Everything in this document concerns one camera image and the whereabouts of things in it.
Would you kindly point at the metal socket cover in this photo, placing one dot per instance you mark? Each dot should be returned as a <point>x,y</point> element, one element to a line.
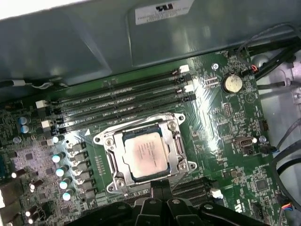
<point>121,162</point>

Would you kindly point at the CPU socket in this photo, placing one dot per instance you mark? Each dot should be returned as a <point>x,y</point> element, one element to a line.
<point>109,141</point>

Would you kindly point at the white label sticker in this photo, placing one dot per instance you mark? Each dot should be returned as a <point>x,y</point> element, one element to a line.
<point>164,14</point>

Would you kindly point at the silver CPU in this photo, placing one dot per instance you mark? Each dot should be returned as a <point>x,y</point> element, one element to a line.
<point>145,155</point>

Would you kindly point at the metal locking lever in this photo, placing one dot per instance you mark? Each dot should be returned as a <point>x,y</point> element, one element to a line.
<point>183,148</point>
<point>111,164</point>

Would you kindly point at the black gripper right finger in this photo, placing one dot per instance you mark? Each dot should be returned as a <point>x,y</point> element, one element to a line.
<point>178,212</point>

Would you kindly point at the round coin battery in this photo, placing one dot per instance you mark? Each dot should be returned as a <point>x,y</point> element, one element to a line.
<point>232,83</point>

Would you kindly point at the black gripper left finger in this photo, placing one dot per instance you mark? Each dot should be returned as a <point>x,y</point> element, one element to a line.
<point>150,212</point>

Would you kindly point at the metal internal USB port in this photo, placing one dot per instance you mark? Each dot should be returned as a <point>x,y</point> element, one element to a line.
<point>243,143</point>

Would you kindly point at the black PC case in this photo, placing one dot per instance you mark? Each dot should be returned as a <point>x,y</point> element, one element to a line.
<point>70,47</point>

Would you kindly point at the green motherboard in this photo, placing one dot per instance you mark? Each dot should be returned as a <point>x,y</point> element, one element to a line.
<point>207,131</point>

